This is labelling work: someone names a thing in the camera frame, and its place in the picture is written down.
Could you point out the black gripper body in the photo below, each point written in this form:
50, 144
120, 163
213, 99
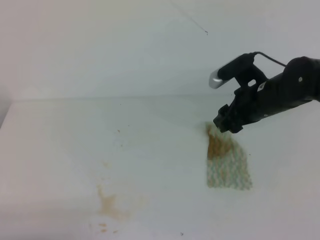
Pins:
274, 96

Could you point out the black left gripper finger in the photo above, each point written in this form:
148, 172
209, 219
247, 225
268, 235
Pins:
223, 120

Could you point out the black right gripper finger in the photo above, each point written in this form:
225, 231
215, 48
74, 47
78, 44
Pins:
230, 128

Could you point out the green white knitted rag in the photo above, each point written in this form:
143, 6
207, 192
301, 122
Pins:
227, 162

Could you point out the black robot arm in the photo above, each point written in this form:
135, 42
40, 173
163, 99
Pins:
305, 69

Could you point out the dried light coffee stain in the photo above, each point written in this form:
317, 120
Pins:
108, 206

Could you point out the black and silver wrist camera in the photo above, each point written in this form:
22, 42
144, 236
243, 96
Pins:
241, 68

